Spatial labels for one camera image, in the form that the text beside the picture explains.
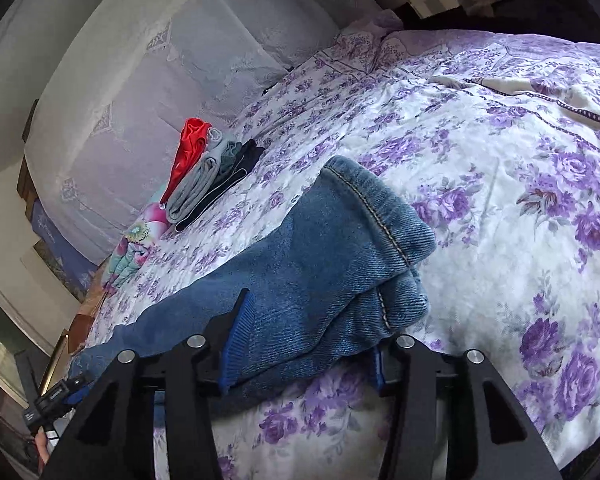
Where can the folded dark pants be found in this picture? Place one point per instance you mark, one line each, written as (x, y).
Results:
(240, 165)

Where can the folded pink teal floral blanket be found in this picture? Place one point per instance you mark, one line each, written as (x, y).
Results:
(137, 242)

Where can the bed with purple floral sheet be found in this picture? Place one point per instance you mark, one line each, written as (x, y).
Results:
(480, 160)

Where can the person's left hand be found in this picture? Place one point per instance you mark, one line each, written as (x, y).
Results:
(43, 452)

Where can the blue jeans pants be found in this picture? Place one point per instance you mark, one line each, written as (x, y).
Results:
(305, 270)

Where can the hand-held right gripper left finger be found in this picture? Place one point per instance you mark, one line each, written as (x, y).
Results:
(235, 345)

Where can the folded red garment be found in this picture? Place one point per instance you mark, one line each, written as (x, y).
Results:
(190, 155)

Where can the wooden furniture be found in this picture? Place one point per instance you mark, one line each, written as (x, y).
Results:
(25, 182)

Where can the folded grey pants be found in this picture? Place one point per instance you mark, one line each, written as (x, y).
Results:
(200, 182)

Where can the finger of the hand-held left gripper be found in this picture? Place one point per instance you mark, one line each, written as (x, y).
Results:
(77, 394)

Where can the blue printed mattress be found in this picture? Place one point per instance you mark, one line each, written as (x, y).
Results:
(60, 242)

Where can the leaning landscape picture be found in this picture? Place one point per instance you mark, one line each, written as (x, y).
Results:
(60, 270)

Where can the gold picture frame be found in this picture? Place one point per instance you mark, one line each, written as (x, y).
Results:
(55, 360)

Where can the orange brown pillow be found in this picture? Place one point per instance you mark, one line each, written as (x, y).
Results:
(87, 320)

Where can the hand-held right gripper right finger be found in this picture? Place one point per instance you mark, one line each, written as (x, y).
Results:
(378, 367)

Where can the white lace cloth cover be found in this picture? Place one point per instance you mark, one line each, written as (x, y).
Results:
(180, 60)

